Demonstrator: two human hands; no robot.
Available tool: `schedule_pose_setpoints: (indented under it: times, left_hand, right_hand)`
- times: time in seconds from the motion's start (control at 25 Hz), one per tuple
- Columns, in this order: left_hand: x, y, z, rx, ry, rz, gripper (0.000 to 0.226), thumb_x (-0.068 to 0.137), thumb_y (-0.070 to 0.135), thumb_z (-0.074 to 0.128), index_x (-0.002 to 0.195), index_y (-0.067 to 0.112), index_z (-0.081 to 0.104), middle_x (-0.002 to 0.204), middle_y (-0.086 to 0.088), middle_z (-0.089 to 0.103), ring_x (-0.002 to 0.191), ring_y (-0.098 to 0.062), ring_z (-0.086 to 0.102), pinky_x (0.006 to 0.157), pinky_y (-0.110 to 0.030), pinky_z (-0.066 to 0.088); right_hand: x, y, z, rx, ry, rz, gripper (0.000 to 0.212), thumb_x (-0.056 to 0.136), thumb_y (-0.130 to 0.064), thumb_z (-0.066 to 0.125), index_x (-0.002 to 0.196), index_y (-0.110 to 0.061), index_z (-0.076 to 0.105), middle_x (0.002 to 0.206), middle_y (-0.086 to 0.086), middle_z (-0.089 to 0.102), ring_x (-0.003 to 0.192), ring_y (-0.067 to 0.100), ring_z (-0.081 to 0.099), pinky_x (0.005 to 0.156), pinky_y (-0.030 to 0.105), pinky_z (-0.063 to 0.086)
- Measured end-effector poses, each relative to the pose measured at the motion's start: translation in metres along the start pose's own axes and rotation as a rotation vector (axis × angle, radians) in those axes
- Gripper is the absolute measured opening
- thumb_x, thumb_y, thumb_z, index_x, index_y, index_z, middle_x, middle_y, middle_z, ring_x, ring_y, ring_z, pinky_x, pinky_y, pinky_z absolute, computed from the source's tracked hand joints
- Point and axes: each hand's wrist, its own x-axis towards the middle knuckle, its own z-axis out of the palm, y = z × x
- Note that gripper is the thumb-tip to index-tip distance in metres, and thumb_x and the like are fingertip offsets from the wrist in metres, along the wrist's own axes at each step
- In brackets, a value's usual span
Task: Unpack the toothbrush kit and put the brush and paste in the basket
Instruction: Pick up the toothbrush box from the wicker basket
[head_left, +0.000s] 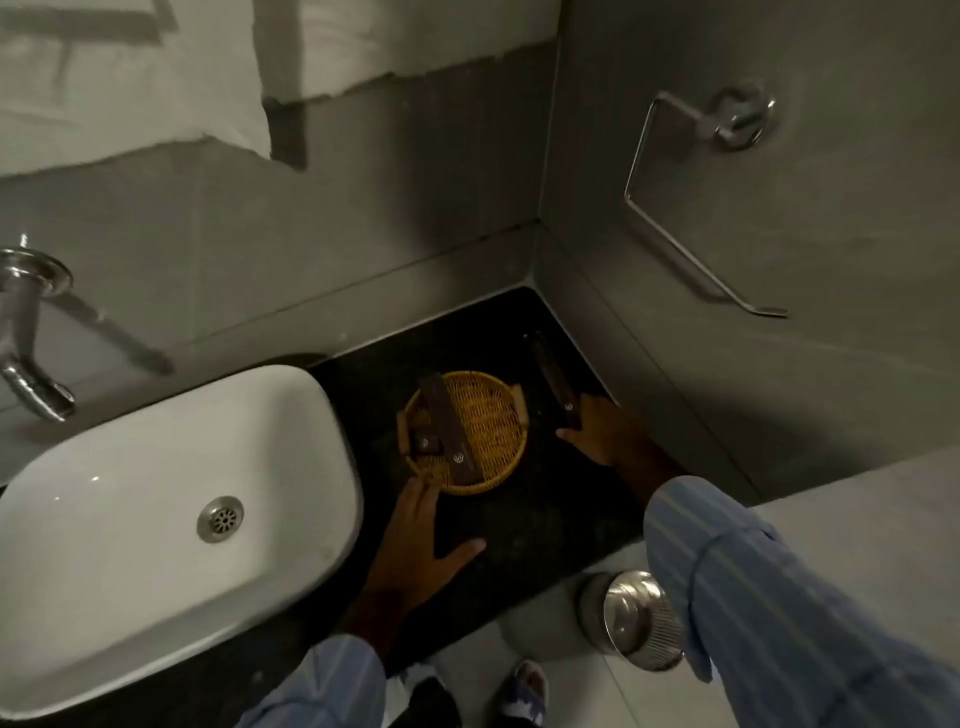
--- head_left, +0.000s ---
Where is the white ceramic wash basin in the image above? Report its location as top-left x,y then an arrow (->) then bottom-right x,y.
0,364 -> 366,723

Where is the person's right hand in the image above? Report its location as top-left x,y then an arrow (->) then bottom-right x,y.
555,394 -> 655,490

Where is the person's right forearm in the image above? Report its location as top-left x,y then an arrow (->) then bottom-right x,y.
628,447 -> 960,728

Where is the dark long box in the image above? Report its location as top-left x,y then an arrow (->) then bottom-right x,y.
417,373 -> 482,488

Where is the chrome wall faucet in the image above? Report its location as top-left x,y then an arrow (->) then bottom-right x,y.
0,235 -> 78,423

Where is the chrome basin drain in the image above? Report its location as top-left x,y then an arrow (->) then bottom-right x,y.
196,495 -> 246,545

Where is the round woven basket tray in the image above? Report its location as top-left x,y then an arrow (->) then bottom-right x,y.
396,369 -> 530,498

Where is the dark slim packet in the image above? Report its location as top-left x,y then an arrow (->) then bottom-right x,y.
524,331 -> 585,433

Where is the steel waste bin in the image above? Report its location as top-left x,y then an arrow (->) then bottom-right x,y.
576,569 -> 688,673

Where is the person's shoe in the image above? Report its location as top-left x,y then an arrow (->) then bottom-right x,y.
396,663 -> 460,728
493,659 -> 550,728

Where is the person's left hand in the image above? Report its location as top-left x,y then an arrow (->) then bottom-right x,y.
366,475 -> 488,603

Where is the person's left forearm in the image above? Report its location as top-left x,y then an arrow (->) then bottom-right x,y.
235,585 -> 393,728

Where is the chrome towel ring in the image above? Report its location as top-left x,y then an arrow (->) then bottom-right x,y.
623,80 -> 790,320

